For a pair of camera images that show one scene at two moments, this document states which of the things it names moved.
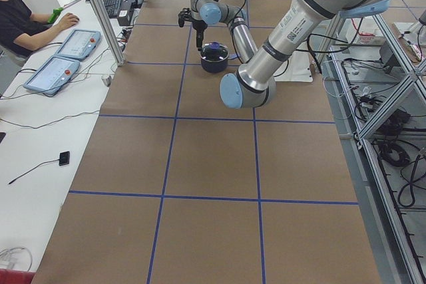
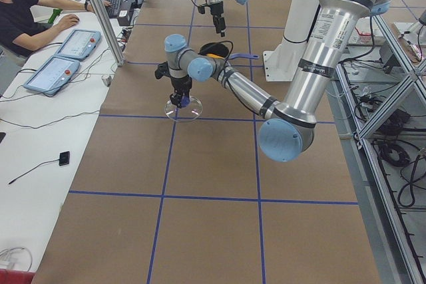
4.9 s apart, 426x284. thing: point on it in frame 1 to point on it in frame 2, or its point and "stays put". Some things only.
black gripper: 185,15 to 162,70
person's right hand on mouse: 68,20 stays put
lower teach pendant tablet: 52,75 stays put
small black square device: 64,158 stays put
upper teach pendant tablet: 79,44 stays put
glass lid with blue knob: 214,52 to 191,108
